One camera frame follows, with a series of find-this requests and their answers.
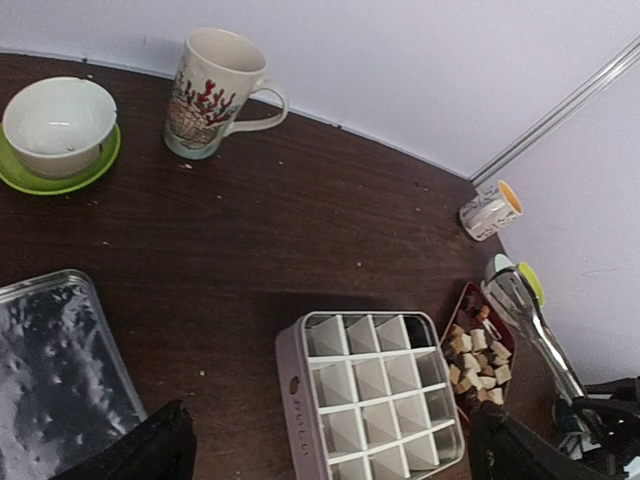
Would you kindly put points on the yellow interior mug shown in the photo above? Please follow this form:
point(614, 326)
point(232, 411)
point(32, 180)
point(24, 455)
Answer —
point(493, 208)

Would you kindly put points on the lime green bowl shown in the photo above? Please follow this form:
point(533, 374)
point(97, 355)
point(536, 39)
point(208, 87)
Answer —
point(529, 274)

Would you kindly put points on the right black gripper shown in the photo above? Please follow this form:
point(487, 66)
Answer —
point(601, 429)

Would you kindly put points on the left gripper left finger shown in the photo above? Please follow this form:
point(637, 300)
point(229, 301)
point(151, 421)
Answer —
point(161, 447)

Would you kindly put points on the metal tongs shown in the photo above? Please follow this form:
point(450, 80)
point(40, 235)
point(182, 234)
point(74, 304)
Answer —
point(511, 295)

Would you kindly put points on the white bowl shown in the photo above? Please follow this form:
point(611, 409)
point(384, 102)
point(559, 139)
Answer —
point(60, 126)

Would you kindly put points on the light blue bowl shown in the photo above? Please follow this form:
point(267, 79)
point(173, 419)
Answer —
point(496, 264)

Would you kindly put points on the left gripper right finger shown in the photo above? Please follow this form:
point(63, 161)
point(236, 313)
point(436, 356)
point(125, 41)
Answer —
point(501, 447)

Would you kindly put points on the bunny print tin lid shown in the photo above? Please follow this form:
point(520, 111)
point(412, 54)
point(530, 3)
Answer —
point(66, 394)

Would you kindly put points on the red chocolate tray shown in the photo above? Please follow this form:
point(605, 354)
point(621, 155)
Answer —
point(479, 350)

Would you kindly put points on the right aluminium frame post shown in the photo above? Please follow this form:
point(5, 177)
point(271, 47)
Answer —
point(603, 78)

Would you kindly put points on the white divided tin box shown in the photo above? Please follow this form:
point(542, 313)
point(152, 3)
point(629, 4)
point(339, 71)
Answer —
point(366, 395)

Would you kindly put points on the tall coral print mug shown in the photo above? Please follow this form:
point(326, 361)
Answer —
point(218, 72)

